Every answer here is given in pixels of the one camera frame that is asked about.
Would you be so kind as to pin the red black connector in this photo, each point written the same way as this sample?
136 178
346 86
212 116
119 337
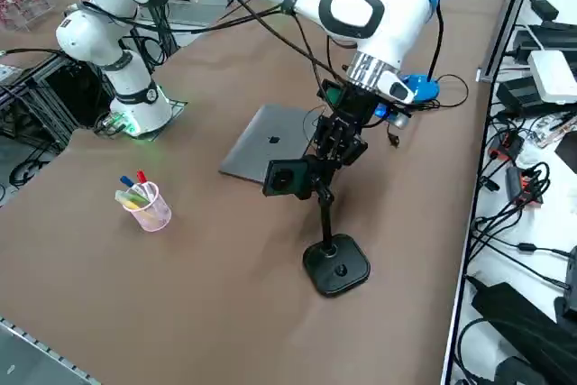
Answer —
507 146

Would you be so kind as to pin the yellow highlighter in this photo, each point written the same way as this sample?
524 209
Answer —
132 207

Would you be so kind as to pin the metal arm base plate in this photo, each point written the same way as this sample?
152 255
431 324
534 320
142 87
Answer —
180 105

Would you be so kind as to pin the aluminium frame post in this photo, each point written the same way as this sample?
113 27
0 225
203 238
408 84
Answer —
509 11

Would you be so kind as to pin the dark smartphone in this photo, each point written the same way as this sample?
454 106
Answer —
284 177

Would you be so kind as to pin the red capped marker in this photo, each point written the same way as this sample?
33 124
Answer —
142 176

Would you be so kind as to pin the grey closed laptop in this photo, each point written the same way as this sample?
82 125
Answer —
261 150

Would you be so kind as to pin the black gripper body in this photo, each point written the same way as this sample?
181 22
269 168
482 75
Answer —
354 107

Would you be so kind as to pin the pink mesh pen cup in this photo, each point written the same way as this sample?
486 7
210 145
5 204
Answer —
153 218

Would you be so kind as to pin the blue capped marker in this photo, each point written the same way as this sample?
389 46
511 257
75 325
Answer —
125 181

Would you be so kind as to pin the green highlighter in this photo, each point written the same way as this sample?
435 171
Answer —
133 198

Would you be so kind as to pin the small black power adapter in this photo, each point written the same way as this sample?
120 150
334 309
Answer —
545 8

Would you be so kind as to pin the black flat device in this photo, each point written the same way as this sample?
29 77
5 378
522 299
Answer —
554 35

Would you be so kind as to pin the black desktop phone stand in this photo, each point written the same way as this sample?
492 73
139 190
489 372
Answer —
336 268

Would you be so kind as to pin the blue desk lamp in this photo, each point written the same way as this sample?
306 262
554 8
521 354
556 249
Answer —
426 87

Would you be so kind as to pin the perforated metal rail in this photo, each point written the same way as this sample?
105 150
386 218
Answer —
45 349

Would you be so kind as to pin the white rectangular box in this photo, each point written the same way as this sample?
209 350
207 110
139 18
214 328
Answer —
552 76

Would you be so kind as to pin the black power brick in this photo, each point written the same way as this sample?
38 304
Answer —
518 94

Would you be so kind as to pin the printed packet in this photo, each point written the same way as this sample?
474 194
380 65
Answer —
556 128

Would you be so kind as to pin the black aluminium frame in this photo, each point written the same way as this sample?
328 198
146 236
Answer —
63 92

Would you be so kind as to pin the orange black adapter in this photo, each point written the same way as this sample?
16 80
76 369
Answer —
527 186

